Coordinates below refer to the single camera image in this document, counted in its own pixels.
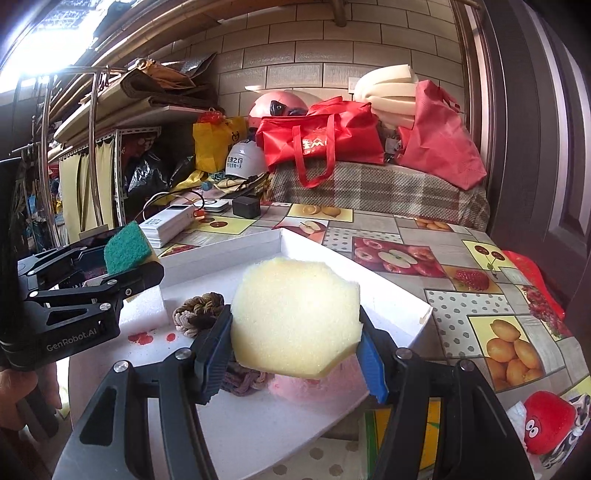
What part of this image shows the cream hexagonal foam sponge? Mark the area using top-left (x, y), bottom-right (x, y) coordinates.
top-left (230, 257), bottom-right (363, 379)

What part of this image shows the green yellow scrub sponge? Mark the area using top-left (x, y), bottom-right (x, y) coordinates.
top-left (103, 221), bottom-right (157, 275)

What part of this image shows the cream foam strips stack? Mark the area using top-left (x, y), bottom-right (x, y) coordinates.
top-left (353, 64), bottom-right (418, 129)

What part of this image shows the white helmet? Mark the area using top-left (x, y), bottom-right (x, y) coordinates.
top-left (224, 140), bottom-right (267, 179)

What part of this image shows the red tote bag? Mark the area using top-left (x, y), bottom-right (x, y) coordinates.
top-left (256, 97), bottom-right (385, 189)

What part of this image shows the white shallow tray box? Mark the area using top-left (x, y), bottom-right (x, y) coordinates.
top-left (68, 227), bottom-right (435, 480)

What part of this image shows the metal storage shelf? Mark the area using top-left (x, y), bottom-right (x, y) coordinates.
top-left (8, 50), bottom-right (219, 250)

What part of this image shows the yellow green tissue pack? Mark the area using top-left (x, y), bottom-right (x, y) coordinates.
top-left (360, 398), bottom-right (442, 479)

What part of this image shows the red bag beside table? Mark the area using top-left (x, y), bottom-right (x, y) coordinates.
top-left (503, 250), bottom-right (565, 321)

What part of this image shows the red crumpled plastic bag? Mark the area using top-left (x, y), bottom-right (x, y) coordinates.
top-left (397, 80), bottom-right (487, 191)

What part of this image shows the pink fluffy plush face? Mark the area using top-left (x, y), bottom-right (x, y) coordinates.
top-left (269, 355), bottom-right (367, 404)

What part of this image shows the person left hand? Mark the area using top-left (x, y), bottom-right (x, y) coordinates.
top-left (0, 363), bottom-right (62, 431)

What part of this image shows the grey purple knotted rope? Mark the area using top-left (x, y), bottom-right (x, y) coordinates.
top-left (221, 360), bottom-right (275, 399)

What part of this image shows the black plastic bag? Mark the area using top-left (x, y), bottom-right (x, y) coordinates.
top-left (123, 152), bottom-right (195, 208)

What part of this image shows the pink helmet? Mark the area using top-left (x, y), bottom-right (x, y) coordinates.
top-left (247, 90), bottom-right (321, 129)

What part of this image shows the yellow shopping bag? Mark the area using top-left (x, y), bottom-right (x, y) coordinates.
top-left (192, 110), bottom-right (247, 173)

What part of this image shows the plaid covered bench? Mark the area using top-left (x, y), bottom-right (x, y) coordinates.
top-left (266, 162), bottom-right (490, 231)

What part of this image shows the fruit pattern tablecloth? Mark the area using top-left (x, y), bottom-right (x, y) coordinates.
top-left (156, 201), bottom-right (591, 480)

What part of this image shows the beige brown knotted rope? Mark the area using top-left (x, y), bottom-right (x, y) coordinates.
top-left (171, 291), bottom-right (226, 339)

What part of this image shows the black white patterned scrunchie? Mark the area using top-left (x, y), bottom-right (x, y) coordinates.
top-left (541, 394), bottom-right (590, 469)

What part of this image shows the white power bank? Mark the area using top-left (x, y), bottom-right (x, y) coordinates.
top-left (139, 205), bottom-right (195, 249)

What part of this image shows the black charger block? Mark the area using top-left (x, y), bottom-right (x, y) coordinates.
top-left (231, 196), bottom-right (262, 219)

